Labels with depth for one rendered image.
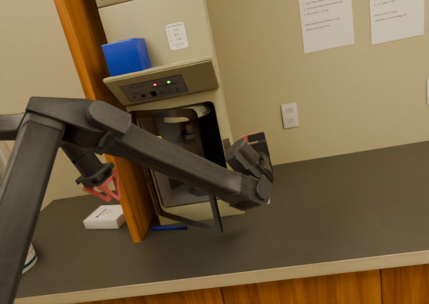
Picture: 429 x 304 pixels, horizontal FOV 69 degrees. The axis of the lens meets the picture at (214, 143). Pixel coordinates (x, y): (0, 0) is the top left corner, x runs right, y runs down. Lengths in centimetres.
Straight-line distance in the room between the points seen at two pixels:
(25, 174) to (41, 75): 123
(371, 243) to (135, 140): 71
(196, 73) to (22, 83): 104
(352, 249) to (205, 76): 64
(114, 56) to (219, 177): 49
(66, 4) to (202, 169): 63
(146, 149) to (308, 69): 103
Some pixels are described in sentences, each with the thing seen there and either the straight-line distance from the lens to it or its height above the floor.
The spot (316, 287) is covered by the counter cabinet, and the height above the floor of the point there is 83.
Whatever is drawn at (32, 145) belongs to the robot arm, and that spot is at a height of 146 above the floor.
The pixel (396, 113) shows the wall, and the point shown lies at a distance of 164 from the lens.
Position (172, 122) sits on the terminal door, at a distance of 91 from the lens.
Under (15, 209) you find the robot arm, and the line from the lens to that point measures 49.
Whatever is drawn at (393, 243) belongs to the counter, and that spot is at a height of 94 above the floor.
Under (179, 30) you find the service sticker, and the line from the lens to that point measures 101.
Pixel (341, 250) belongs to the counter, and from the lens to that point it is 97.
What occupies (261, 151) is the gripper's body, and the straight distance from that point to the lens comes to 85.
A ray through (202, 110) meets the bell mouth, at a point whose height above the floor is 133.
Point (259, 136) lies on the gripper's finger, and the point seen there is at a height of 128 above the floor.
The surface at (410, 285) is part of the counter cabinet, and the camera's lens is 110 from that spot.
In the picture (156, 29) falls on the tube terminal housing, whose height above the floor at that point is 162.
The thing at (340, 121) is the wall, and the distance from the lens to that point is 156.
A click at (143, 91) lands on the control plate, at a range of 99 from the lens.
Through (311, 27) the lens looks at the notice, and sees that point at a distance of 146.
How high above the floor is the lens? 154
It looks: 17 degrees down
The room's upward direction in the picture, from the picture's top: 12 degrees counter-clockwise
